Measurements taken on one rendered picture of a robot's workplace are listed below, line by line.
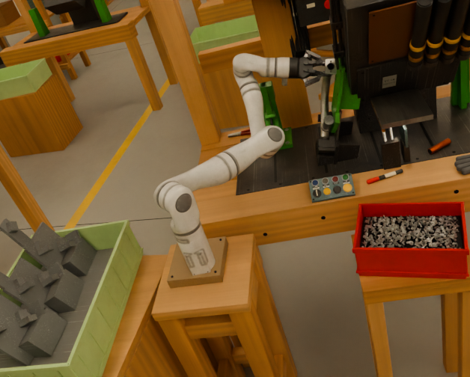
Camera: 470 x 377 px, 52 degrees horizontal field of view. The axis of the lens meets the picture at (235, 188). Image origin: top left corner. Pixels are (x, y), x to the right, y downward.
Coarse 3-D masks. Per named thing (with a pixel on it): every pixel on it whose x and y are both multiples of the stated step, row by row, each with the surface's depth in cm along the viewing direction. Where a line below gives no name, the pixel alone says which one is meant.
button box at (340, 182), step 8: (336, 176) 169; (312, 184) 170; (320, 184) 170; (328, 184) 169; (336, 184) 168; (344, 184) 168; (352, 184) 167; (312, 192) 170; (344, 192) 167; (352, 192) 166; (312, 200) 169; (320, 200) 169
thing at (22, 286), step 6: (42, 276) 167; (48, 276) 169; (54, 276) 166; (18, 282) 158; (24, 282) 160; (30, 282) 157; (42, 282) 167; (48, 282) 166; (18, 288) 158; (24, 288) 157; (30, 288) 158
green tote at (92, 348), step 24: (96, 240) 188; (120, 240) 173; (120, 264) 171; (0, 288) 168; (120, 288) 168; (96, 312) 150; (120, 312) 164; (96, 336) 148; (72, 360) 134; (96, 360) 146
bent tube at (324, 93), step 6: (330, 60) 175; (330, 66) 178; (336, 72) 175; (324, 78) 183; (330, 78) 183; (324, 84) 185; (324, 90) 187; (324, 96) 187; (324, 102) 186; (324, 108) 186; (324, 114) 185; (324, 132) 184; (324, 138) 186
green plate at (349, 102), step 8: (344, 72) 164; (336, 80) 174; (344, 80) 167; (336, 88) 174; (344, 88) 169; (336, 96) 173; (344, 96) 171; (352, 96) 171; (336, 104) 173; (344, 104) 172; (352, 104) 172; (336, 112) 173
